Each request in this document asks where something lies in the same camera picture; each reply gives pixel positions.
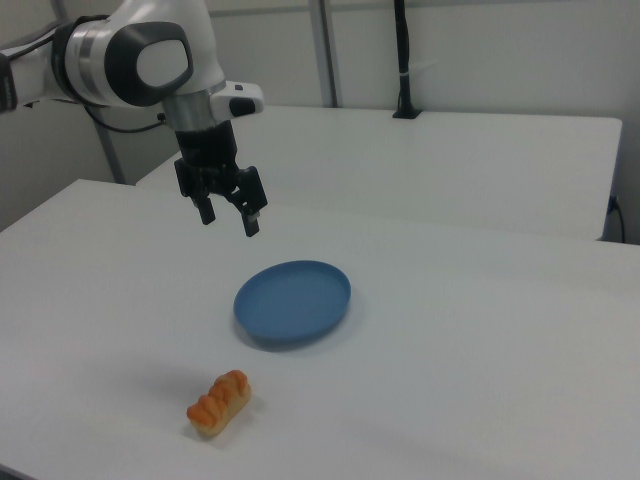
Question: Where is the round blue plate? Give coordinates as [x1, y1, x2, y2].
[233, 259, 353, 351]

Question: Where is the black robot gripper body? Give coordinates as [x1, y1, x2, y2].
[174, 121, 242, 199]

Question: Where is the black camera pole with clamp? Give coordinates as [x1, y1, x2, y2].
[391, 0, 424, 120]

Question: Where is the braided golden bread roll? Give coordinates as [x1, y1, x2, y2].
[186, 369, 252, 440]

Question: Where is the grey metal frame post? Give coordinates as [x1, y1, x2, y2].
[97, 122, 127, 185]

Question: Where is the white adjacent table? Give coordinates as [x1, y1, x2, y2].
[134, 103, 624, 242]

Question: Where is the black power cable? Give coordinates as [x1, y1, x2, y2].
[606, 193, 627, 245]

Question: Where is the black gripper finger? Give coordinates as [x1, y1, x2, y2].
[173, 158, 218, 226]
[227, 165, 269, 238]

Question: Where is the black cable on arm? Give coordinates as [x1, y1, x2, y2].
[82, 102, 168, 135]

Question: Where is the grey wall partition strip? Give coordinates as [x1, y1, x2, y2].
[317, 0, 345, 108]

